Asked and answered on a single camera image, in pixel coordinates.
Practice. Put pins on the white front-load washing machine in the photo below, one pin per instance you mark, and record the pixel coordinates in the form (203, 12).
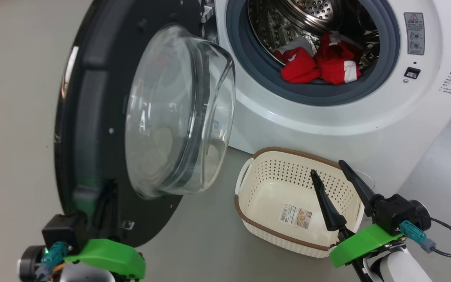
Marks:
(327, 129)

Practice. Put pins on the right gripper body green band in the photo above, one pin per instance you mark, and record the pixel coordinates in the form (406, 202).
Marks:
(366, 241)

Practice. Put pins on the grey warning sticker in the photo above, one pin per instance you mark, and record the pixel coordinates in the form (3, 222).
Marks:
(414, 33)

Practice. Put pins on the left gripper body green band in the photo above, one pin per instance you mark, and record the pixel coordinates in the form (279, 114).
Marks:
(108, 256)

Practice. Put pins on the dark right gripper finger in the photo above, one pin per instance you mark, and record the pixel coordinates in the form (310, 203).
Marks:
(331, 211)
(360, 188)

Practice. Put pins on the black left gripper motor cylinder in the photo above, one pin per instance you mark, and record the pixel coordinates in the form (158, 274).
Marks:
(29, 264)

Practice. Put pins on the teal right camera connector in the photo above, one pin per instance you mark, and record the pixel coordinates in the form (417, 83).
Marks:
(413, 235)

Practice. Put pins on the perforated steel washer drum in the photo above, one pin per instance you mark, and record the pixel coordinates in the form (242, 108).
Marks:
(280, 27)

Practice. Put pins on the printed product label sticker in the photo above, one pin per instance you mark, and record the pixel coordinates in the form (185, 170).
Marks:
(296, 216)

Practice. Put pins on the cream perforated basket brown rim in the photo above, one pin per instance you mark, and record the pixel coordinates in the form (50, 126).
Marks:
(264, 196)

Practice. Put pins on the black round glass washer door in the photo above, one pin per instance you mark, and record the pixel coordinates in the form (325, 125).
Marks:
(92, 117)

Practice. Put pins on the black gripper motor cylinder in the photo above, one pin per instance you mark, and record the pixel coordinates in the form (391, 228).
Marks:
(423, 215)
(29, 264)

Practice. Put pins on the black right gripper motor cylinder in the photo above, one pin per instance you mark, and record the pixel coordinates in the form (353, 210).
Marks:
(423, 215)

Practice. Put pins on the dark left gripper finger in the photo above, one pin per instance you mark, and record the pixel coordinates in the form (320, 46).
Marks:
(99, 219)
(112, 211)

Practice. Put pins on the teal left camera connector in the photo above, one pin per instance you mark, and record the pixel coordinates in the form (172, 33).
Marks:
(55, 250)

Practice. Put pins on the red and white garment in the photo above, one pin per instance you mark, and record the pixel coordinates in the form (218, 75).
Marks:
(300, 68)

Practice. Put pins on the teal camera connector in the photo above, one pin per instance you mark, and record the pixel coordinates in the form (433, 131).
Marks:
(413, 235)
(55, 250)

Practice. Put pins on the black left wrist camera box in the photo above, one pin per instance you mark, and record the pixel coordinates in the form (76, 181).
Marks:
(61, 231)

